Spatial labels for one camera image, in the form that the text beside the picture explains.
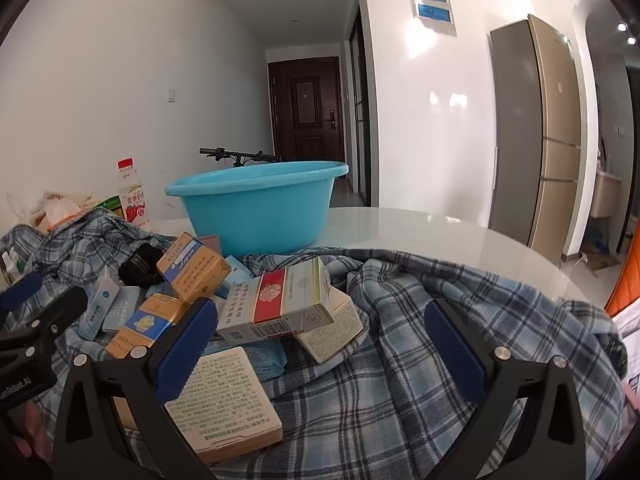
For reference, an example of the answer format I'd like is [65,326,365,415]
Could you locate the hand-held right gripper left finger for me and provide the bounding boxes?
[52,297,221,480]

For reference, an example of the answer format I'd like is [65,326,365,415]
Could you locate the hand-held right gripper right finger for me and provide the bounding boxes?
[424,298,586,480]

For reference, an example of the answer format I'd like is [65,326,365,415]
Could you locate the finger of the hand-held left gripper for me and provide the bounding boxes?
[0,272,44,312]
[25,287,89,346]

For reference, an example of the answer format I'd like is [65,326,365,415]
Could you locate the light blue tower print box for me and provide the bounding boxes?
[78,265,122,341]

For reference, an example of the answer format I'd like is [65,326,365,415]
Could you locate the cream box with printed text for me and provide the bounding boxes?
[162,346,284,465]

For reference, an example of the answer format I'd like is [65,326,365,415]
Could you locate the red and white cigarette box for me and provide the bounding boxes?
[216,256,335,346]

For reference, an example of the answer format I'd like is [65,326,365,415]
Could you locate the light blue plastic basin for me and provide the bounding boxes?
[165,161,349,257]

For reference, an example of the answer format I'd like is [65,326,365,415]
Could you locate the person's left hand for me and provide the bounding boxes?
[0,400,53,463]

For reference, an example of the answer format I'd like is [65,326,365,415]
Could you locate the yellow box with blue emblem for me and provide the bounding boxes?
[103,294,188,361]

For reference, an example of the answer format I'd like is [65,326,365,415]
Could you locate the blue plaid cloth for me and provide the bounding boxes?
[0,207,628,480]

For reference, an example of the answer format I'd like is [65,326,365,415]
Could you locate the pale blue flat box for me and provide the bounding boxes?
[102,286,143,333]

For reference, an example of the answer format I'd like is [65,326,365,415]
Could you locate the orange box with blue top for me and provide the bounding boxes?
[156,232,232,303]

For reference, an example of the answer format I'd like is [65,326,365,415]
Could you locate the light blue tissue packet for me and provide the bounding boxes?
[220,255,256,296]
[240,342,288,386]

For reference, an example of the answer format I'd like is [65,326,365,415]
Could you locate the crumpled white tissue bag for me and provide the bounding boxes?
[30,190,101,233]

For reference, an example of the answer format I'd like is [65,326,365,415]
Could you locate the black knit glove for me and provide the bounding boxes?
[118,242,163,288]

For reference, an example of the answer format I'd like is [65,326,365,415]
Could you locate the cream cardboard box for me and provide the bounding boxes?
[295,287,364,365]

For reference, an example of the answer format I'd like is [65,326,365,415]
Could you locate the white milk bottle red cap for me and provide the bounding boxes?
[117,158,151,231]

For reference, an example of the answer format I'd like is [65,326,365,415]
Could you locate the cardboard piece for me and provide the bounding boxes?
[582,250,621,272]

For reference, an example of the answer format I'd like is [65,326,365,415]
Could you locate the orange chair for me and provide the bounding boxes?
[603,220,640,321]

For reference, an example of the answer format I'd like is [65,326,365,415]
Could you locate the black bicycle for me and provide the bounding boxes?
[199,147,281,168]

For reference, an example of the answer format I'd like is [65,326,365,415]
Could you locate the tall beige refrigerator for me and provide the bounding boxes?
[487,14,593,263]

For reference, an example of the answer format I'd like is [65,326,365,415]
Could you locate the black framed glass door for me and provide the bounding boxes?
[347,7,373,193]

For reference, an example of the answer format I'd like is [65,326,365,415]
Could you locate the dark brown entrance door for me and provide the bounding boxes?
[267,57,347,163]

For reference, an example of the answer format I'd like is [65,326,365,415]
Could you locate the grey wall panel blue covers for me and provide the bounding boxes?
[406,0,458,37]

